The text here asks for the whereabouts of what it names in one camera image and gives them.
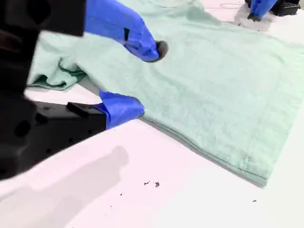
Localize pale green T-shirt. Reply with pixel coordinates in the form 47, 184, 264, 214
27, 0, 304, 189

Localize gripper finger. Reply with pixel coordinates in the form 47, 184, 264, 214
247, 0, 277, 21
33, 89, 145, 167
84, 0, 170, 63

